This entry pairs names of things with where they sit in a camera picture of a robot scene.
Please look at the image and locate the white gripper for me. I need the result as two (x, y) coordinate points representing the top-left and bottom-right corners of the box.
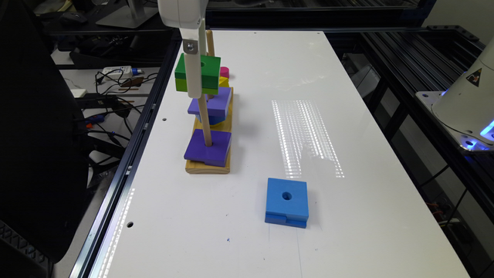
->
(157, 0), (208, 98)

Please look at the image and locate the green square block with hole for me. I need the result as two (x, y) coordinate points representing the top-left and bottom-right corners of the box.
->
(174, 53), (221, 99)

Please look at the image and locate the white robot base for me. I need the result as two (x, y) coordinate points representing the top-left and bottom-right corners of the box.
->
(415, 42), (493, 152)

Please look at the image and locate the pink block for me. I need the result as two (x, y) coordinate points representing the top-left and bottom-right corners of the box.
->
(220, 66), (229, 78)

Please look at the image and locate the yellow block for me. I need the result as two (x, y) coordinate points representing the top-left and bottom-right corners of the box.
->
(218, 76), (229, 87)

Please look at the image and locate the light purple square block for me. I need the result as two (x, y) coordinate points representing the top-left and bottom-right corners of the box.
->
(188, 87), (232, 117)

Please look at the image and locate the dark purple square block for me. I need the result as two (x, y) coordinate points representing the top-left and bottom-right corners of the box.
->
(184, 129), (232, 167)

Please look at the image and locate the blue square block with hole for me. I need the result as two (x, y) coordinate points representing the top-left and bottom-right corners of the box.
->
(265, 178), (309, 229)

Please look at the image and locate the rear wooden peg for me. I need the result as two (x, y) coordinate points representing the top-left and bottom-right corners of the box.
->
(206, 30), (215, 56)

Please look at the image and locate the wooden peg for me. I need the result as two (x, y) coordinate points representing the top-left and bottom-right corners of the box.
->
(198, 94), (212, 147)
(206, 30), (215, 56)

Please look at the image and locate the monitor stand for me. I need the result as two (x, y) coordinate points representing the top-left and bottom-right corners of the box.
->
(96, 0), (158, 29)

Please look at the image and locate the white power strip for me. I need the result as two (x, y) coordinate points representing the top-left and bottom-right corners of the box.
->
(102, 66), (144, 78)

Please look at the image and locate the front wooden peg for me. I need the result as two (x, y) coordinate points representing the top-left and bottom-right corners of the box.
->
(198, 94), (212, 147)

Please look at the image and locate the wooden peg base board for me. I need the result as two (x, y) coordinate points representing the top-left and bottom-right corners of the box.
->
(185, 87), (233, 174)

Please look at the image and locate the black office chair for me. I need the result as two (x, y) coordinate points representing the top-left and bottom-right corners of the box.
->
(1, 1), (89, 277)

